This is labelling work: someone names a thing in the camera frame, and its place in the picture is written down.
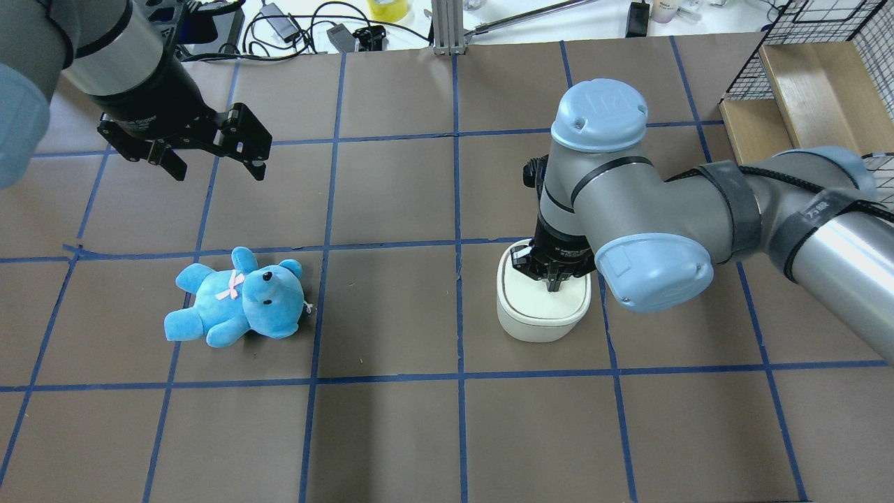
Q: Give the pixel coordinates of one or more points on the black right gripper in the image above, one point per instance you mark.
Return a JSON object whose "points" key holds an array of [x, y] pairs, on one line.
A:
{"points": [[563, 246]]}

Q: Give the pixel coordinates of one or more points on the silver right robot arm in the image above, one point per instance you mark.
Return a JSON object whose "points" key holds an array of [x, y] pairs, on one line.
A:
{"points": [[603, 207]]}

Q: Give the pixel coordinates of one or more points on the cream white trash can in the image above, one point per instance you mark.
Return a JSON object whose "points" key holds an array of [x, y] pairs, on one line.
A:
{"points": [[529, 312]]}

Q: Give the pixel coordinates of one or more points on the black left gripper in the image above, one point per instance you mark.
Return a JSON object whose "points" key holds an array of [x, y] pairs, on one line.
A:
{"points": [[155, 92]]}

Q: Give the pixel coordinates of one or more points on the long metal rod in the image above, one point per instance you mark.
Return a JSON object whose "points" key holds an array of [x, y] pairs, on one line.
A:
{"points": [[515, 19]]}

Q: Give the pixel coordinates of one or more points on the blue teddy bear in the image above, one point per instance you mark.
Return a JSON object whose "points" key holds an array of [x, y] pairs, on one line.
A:
{"points": [[229, 303]]}

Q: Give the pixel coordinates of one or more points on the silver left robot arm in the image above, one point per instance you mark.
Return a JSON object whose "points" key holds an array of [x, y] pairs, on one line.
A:
{"points": [[122, 55]]}

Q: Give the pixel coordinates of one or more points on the aluminium frame post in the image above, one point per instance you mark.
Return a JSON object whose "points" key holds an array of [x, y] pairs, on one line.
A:
{"points": [[448, 31]]}

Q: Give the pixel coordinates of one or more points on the black power adapter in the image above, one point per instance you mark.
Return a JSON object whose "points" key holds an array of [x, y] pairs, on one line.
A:
{"points": [[637, 21]]}

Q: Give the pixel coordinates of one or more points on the yellow tape roll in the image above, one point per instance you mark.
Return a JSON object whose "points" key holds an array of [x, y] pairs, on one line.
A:
{"points": [[390, 11]]}

